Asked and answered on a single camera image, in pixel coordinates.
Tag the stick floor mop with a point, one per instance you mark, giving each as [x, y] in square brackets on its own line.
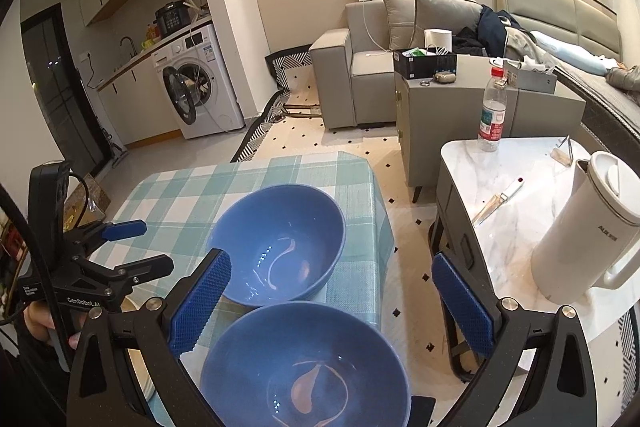
[117, 152]

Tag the black box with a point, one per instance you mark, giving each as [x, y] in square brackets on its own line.
[425, 67]

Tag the white tissue roll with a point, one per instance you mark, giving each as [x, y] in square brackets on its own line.
[440, 39]

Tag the light blue pillow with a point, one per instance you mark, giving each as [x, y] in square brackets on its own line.
[575, 52]

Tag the marble side table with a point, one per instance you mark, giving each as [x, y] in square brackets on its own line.
[505, 167]

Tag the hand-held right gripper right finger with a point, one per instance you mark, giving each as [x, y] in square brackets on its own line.
[462, 307]

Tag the white lower kitchen cabinets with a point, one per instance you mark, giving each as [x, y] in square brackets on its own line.
[140, 107]

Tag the white washing machine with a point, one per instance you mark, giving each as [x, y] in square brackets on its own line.
[215, 72]

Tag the cardboard box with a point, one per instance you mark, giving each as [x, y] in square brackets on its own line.
[75, 207]

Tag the grey tissue box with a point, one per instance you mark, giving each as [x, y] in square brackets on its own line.
[535, 82]

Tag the person's left forearm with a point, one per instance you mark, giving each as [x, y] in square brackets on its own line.
[25, 387]

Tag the small brown pouch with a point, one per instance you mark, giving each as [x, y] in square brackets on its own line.
[445, 78]

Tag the white wall outlet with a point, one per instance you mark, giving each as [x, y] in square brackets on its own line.
[86, 57]

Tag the yellow bottle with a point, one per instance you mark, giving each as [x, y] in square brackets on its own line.
[150, 42]

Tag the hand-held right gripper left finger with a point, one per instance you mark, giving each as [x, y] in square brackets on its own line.
[200, 302]

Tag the person's left hand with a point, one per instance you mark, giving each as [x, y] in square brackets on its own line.
[40, 319]

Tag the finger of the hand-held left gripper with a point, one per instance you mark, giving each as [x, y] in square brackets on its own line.
[145, 269]
[122, 230]

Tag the blue bowl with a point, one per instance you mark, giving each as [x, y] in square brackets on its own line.
[250, 357]
[300, 227]

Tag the bed with padded headboard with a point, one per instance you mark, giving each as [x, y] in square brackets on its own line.
[550, 2]

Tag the black pressure cooker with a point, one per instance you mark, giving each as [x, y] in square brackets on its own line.
[172, 19]

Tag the kitchen faucet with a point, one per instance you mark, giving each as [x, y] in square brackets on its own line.
[133, 49]

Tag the dark grey cushion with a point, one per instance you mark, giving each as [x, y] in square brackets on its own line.
[440, 14]

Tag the grey storage cabinet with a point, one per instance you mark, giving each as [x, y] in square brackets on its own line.
[450, 132]
[545, 112]

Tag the shiny patterned bag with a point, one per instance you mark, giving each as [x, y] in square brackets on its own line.
[100, 197]

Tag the white electric kettle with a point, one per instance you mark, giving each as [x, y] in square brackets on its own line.
[585, 232]

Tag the dark glass door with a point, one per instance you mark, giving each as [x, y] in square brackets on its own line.
[60, 82]

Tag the clear water bottle red label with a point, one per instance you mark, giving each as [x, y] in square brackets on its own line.
[492, 117]

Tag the light grey cushion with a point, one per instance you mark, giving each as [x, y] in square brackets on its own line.
[395, 17]

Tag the dark blue jacket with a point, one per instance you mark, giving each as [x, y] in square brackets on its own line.
[492, 24]

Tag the small clear stand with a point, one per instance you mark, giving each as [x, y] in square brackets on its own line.
[560, 155]

